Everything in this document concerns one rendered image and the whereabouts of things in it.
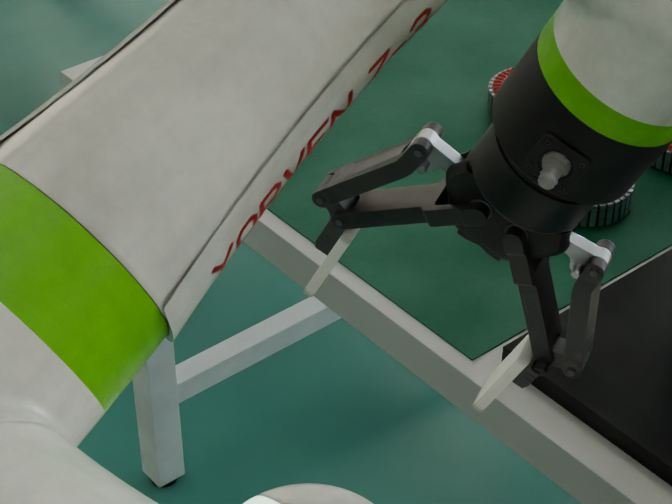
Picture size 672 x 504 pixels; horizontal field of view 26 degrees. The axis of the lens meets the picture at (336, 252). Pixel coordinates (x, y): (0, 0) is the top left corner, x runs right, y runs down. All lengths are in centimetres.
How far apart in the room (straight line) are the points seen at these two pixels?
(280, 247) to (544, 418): 39
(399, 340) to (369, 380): 104
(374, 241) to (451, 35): 48
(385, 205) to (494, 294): 65
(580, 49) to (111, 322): 28
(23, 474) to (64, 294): 8
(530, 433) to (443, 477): 99
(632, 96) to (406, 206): 20
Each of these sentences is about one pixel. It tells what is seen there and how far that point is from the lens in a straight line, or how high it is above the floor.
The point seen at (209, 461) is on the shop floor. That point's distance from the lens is 241.
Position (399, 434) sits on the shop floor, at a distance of 245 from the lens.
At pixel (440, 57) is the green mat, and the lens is 195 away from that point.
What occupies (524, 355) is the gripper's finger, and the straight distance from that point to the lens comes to 93.
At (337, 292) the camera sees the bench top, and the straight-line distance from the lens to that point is 157.
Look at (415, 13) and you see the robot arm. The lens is 68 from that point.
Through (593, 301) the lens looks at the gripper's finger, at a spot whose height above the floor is 115.
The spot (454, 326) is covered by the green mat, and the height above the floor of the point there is 75.
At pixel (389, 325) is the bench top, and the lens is 151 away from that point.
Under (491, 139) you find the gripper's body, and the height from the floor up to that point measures 127.
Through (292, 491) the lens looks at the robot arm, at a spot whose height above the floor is 101.
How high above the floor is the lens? 171
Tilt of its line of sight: 37 degrees down
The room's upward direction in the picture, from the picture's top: straight up
